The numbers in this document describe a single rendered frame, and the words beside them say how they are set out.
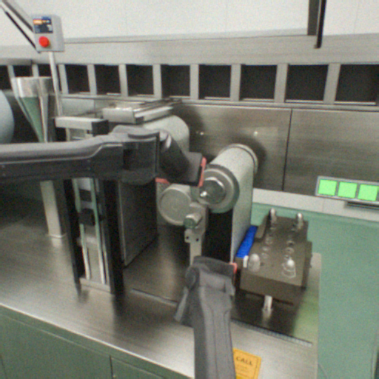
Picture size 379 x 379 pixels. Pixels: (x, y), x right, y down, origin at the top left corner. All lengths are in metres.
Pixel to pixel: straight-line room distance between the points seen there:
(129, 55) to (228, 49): 0.39
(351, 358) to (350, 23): 2.67
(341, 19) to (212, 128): 2.44
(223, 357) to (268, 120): 0.81
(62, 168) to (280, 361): 0.68
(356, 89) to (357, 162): 0.24
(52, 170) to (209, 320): 0.33
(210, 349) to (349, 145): 0.81
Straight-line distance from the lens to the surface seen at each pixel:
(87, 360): 1.09
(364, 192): 1.17
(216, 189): 0.85
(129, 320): 0.97
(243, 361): 0.85
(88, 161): 0.48
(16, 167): 0.47
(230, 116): 1.15
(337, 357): 2.23
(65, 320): 1.02
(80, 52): 1.45
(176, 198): 0.93
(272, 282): 0.92
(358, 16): 3.45
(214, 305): 0.56
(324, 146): 1.13
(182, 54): 1.21
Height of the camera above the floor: 1.57
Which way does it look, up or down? 21 degrees down
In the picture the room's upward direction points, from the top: straight up
